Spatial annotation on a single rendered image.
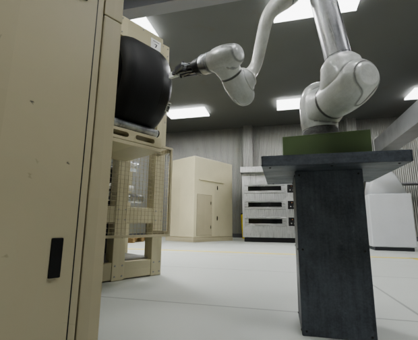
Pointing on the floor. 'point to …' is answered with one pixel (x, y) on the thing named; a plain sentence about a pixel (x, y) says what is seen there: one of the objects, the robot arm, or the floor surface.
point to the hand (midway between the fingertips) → (174, 74)
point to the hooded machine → (390, 215)
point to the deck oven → (266, 208)
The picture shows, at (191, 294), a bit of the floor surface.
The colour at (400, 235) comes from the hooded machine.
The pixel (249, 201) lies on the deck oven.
